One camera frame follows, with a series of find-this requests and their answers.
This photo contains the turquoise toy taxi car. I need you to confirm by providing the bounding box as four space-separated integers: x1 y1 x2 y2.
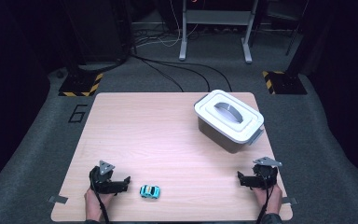
139 184 161 199

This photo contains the black stand with striped base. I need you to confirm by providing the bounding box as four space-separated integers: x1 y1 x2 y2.
58 0 104 98
262 0 312 96

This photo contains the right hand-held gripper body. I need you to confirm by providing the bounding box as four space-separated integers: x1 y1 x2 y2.
250 156 283 190

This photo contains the grey plastic storage box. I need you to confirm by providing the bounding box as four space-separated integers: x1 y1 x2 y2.
197 116 264 155

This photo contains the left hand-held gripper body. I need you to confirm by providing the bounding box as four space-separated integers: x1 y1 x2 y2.
89 160 119 196

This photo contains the white floor cable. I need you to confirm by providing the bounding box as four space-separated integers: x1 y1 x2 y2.
135 0 200 49

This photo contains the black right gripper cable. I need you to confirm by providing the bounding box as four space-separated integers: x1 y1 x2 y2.
255 172 275 224

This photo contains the black floor cable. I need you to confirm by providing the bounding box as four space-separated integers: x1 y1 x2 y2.
131 53 212 93
143 57 233 93

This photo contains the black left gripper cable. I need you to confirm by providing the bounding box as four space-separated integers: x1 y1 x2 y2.
89 174 111 224

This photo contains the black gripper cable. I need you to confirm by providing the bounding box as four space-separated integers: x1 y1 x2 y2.
255 172 275 224
89 174 111 224

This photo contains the person's left hand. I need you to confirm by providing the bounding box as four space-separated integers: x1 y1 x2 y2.
84 188 117 217

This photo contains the grey tape piece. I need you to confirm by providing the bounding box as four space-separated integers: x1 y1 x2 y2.
282 196 299 206
48 195 69 205

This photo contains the white metal stand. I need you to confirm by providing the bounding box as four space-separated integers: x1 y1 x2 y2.
178 0 259 65

